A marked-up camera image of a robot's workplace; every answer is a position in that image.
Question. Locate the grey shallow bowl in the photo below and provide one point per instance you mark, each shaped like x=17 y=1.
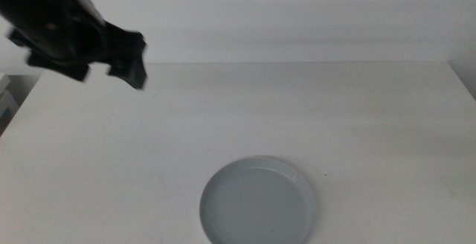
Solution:
x=256 y=207

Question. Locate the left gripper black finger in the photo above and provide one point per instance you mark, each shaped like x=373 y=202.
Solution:
x=130 y=74
x=126 y=45

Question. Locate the white shelf unit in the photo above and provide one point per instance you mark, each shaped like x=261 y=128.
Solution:
x=4 y=102

